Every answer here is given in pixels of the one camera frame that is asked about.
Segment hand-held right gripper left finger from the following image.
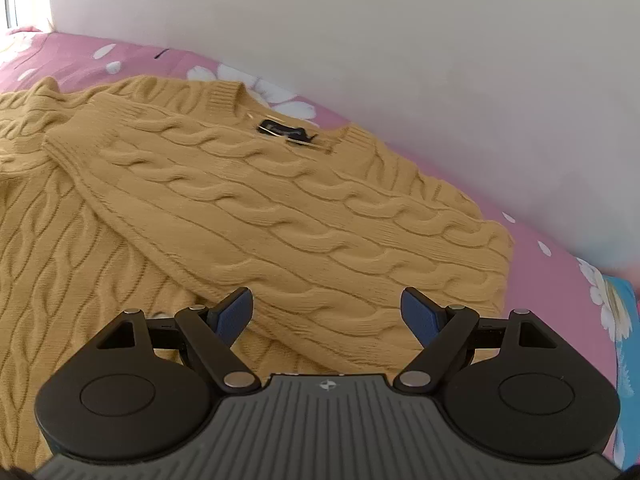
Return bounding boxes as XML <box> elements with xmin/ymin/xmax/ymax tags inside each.
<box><xmin>95</xmin><ymin>287</ymin><xmax>262</xmax><ymax>395</ymax></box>

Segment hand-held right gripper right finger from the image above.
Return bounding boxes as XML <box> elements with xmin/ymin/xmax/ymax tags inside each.
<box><xmin>392</xmin><ymin>287</ymin><xmax>561</xmax><ymax>395</ymax></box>

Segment yellow cable-knit sweater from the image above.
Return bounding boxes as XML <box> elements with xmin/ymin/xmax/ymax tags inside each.
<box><xmin>0</xmin><ymin>76</ymin><xmax>516</xmax><ymax>461</ymax></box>

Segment pink floral bed sheet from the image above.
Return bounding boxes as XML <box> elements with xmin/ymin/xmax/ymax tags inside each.
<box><xmin>0</xmin><ymin>27</ymin><xmax>640</xmax><ymax>471</ymax></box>

